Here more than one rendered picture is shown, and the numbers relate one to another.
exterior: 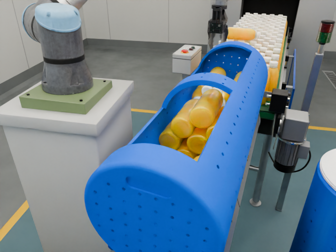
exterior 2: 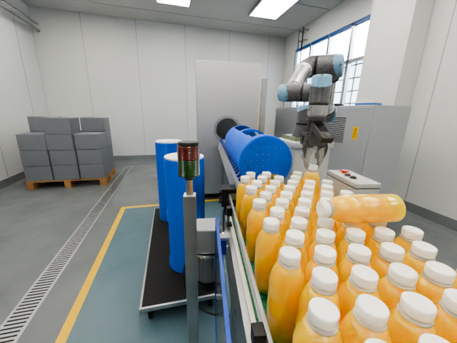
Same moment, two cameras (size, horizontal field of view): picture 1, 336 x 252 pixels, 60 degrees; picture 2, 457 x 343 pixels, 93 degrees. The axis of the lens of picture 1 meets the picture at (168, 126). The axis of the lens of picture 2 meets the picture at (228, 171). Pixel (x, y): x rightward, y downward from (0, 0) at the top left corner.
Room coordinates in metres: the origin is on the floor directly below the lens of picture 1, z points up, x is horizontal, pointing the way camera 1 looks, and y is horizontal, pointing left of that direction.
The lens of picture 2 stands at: (2.07, -0.95, 1.34)
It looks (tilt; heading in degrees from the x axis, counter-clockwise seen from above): 15 degrees down; 153
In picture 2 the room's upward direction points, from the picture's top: 1 degrees clockwise
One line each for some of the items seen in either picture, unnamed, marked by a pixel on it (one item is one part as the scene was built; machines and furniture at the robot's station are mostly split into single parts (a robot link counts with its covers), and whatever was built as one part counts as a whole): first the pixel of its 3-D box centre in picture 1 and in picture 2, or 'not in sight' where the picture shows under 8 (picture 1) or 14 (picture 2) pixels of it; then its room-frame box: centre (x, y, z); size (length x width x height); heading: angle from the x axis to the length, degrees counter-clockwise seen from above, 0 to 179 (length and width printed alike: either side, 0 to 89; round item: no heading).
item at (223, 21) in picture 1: (217, 19); (313, 131); (1.43, -0.23, 1.27); 0.09 x 0.08 x 0.12; 159
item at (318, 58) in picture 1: (295, 143); (193, 332); (1.47, -0.77, 0.55); 0.04 x 0.04 x 1.10; 69
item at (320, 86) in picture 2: not in sight; (319, 90); (1.44, -0.24, 1.43); 0.09 x 0.08 x 0.11; 128
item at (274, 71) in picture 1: (270, 82); (244, 200); (1.36, -0.51, 0.99); 0.07 x 0.07 x 0.19
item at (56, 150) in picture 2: not in sight; (72, 150); (-2.76, -1.74, 0.59); 1.20 x 0.80 x 1.19; 78
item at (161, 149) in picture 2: not in sight; (171, 180); (-0.26, -0.47, 0.59); 0.28 x 0.28 x 0.88
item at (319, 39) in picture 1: (323, 36); (188, 167); (1.47, -0.77, 1.18); 0.06 x 0.06 x 0.05
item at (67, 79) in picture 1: (66, 70); (302, 129); (0.85, 0.31, 1.23); 0.15 x 0.15 x 0.10
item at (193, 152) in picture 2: (326, 27); (188, 152); (1.47, -0.77, 1.23); 0.06 x 0.06 x 0.04
